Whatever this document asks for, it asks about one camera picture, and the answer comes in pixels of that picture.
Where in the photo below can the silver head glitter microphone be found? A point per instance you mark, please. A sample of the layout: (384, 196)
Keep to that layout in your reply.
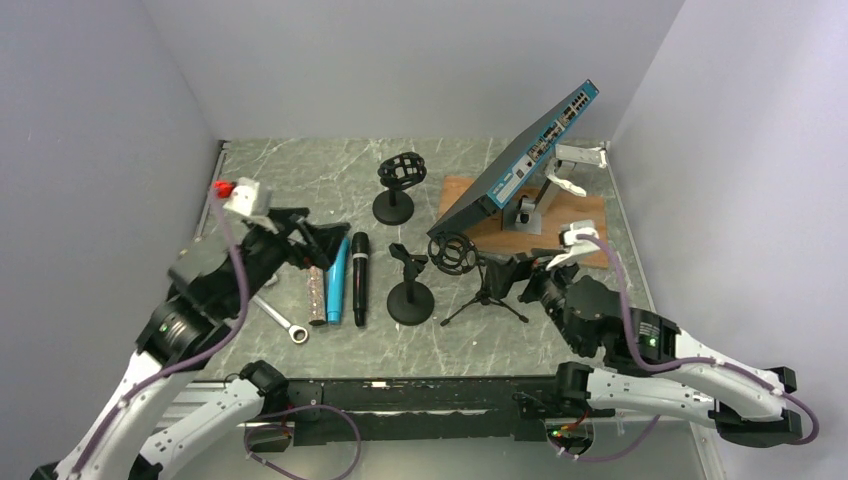
(316, 297)

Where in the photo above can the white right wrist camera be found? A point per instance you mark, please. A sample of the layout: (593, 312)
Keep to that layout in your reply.
(577, 241)

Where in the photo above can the blue network switch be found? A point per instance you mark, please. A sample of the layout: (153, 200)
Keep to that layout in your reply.
(493, 189)

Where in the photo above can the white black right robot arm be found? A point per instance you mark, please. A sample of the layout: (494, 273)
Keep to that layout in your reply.
(635, 359)

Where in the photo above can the black microphone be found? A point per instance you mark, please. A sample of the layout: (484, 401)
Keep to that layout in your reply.
(360, 254)

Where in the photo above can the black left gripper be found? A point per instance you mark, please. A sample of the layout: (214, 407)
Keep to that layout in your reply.
(290, 217)

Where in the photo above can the black round base stand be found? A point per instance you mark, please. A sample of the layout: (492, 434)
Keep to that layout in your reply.
(394, 206)

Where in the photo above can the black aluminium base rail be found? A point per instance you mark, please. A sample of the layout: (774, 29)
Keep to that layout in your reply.
(396, 409)

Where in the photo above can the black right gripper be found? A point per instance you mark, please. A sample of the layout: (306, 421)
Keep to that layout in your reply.
(502, 271)

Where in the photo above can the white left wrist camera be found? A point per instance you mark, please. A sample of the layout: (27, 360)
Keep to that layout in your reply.
(251, 201)

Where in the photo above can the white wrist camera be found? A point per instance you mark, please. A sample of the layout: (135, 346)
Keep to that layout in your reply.
(577, 241)
(251, 201)

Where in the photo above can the silver ratchet wrench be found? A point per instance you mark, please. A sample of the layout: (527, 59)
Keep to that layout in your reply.
(297, 334)

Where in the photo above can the black clip microphone stand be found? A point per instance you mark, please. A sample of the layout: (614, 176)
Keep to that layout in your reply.
(410, 302)

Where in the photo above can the grey metal bracket stand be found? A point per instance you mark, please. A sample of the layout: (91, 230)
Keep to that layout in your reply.
(525, 215)

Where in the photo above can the blue microphone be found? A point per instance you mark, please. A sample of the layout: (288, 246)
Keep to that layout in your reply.
(335, 284)

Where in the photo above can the black tripod shock mount stand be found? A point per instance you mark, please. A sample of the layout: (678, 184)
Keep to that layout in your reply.
(455, 254)

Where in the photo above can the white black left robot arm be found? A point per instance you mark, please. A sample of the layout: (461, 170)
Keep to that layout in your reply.
(211, 288)

